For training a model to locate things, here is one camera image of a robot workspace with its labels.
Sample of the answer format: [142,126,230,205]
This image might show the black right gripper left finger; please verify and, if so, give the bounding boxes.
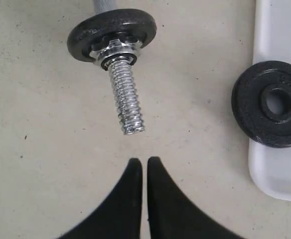
[60,158,143,239]

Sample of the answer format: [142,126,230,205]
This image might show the chrome spin-lock collar nut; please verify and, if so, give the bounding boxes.
[89,38,143,71]

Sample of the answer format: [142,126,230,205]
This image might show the white rectangular tray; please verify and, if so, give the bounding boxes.
[248,0,291,201]

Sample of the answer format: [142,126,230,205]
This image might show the black weight plate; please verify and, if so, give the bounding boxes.
[231,61,291,148]

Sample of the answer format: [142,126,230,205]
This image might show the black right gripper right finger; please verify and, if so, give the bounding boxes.
[147,157,241,239]

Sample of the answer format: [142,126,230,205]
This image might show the chrome dumbbell bar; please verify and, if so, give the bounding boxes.
[90,0,146,136]

